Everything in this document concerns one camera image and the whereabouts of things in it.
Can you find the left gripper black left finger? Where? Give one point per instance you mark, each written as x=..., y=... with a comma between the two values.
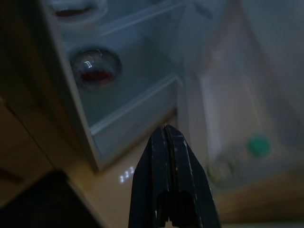
x=152, y=178

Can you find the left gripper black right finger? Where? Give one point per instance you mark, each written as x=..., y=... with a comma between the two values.
x=190, y=175

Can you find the clear fridge crisper drawer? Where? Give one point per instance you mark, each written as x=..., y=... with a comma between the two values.
x=133, y=128

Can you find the glass fridge shelf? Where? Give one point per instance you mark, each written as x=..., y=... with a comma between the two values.
x=147, y=71
x=133, y=19

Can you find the white fridge body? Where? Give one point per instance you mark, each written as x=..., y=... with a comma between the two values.
x=71, y=99

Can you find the white fridge door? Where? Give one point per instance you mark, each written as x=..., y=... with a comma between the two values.
x=273, y=71

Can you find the white bottle green cap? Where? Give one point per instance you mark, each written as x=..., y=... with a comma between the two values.
x=259, y=145

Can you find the red berries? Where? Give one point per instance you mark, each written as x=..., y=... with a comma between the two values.
x=97, y=76

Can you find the black floor mat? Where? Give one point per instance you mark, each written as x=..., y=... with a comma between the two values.
x=35, y=204

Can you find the round clear bowl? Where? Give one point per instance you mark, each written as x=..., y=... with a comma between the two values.
x=95, y=59

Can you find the wooden cabinet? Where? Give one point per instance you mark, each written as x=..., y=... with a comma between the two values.
x=23, y=118

